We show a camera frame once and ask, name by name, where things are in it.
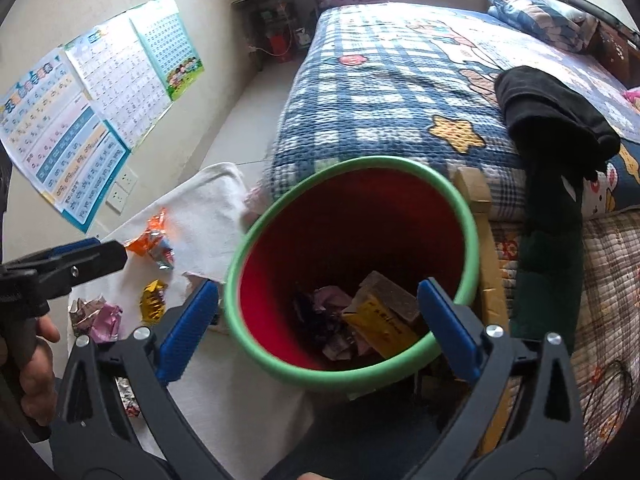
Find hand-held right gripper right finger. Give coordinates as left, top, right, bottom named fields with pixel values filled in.
left=405, top=278, right=586, bottom=480

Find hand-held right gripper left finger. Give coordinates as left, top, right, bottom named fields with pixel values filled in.
left=62, top=280, right=235, bottom=480

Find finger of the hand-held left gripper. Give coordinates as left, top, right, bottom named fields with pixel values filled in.
left=0, top=237, right=102, bottom=278
left=35, top=241, right=128, bottom=306

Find small yellow candy wrapper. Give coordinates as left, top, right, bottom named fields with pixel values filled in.
left=140, top=280, right=168, bottom=325

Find pink foil wrapper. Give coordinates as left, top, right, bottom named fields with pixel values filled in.
left=69, top=297, right=123, bottom=343

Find orange snack wrapper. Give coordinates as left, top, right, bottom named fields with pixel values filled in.
left=124, top=208, right=176, bottom=270

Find yellow white snack wrapper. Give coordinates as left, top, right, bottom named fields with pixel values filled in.
left=342, top=297, right=420, bottom=358

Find silver red candy wrapper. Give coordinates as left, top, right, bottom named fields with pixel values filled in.
left=115, top=377, right=141, bottom=418

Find red bucket with green rim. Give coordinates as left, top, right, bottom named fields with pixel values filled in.
left=223, top=156, right=482, bottom=394

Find person's left hand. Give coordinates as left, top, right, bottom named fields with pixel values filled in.
left=17, top=317, right=61, bottom=428

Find person's dark blue pants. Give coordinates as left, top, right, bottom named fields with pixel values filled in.
left=265, top=370, right=466, bottom=480

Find white table cloth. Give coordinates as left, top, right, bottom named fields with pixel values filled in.
left=65, top=161, right=321, bottom=480

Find black cloth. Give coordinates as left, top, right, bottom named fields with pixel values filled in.
left=494, top=66, right=622, bottom=346

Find blue plaid bed quilt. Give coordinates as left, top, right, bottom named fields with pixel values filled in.
left=262, top=2, right=640, bottom=223

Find small red bin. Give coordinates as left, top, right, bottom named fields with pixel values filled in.
left=265, top=30, right=293, bottom=61

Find blue patterned pillow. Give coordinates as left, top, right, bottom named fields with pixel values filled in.
left=484, top=0, right=598, bottom=53

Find black bed headboard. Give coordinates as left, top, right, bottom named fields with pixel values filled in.
left=555, top=0, right=640, bottom=46

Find white wall socket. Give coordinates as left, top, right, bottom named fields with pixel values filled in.
left=116, top=166, right=140, bottom=196
left=105, top=187, right=130, bottom=215

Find blue letter wall poster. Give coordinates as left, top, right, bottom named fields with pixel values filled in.
left=0, top=47, right=132, bottom=235

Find white chart wall poster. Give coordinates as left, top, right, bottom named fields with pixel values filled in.
left=65, top=17, right=173, bottom=151

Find teal chart wall poster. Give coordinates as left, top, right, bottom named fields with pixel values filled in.
left=129, top=0, right=206, bottom=102

